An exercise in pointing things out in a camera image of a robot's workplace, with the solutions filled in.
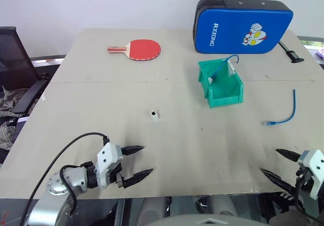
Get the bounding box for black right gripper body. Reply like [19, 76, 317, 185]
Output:
[295, 167, 314, 194]

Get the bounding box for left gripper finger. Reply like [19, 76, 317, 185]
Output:
[116, 168, 154, 189]
[120, 145, 146, 157]

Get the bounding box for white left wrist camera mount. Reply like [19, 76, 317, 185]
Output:
[96, 142, 125, 190]

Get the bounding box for grey robot torso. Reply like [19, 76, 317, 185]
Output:
[144, 213, 269, 226]

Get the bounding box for black clamp tool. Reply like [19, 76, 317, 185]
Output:
[278, 40, 305, 64]

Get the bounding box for green plastic bin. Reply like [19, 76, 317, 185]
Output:
[197, 58, 245, 108]

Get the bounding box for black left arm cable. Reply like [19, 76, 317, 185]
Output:
[21, 132, 111, 226]

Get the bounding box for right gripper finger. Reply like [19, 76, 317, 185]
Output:
[275, 148, 302, 163]
[260, 168, 297, 199]

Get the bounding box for blue RXIONG kick pad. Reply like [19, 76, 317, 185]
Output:
[193, 0, 294, 55]

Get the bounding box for black office chair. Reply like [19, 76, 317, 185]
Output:
[0, 26, 50, 115]

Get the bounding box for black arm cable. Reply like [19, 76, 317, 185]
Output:
[293, 175, 324, 224]
[21, 132, 111, 226]

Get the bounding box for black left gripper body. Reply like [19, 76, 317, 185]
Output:
[105, 161, 125, 188]

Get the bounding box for red table tennis paddle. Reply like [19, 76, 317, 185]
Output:
[106, 39, 162, 62]

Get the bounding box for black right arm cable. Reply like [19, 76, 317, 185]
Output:
[293, 175, 324, 224]

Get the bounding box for plaid cloth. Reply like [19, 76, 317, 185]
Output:
[0, 86, 43, 151]

